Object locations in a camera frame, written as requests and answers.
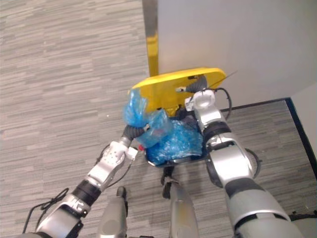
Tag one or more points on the silver left robot leg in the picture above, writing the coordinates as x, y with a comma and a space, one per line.
112, 218

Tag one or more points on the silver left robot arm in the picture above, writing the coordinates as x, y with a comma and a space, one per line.
104, 168

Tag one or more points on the dark baseboard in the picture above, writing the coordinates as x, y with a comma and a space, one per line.
301, 126

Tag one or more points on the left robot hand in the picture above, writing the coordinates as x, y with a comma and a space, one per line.
132, 135

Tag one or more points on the silver yellow wall corner trim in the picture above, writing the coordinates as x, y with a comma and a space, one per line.
151, 37

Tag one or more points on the blue trash can liner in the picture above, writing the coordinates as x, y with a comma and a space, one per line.
178, 143

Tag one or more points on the yellow trash can lid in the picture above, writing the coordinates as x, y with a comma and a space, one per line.
171, 84

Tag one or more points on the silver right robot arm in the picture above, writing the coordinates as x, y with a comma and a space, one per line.
230, 161

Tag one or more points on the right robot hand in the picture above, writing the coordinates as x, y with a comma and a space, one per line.
198, 84

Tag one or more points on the silver right robot leg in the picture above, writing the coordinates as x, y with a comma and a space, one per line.
182, 215

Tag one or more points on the packed blue rubbish bag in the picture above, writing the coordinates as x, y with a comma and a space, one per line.
138, 109

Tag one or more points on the silver robot leg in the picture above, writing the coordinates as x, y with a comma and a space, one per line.
112, 218
182, 215

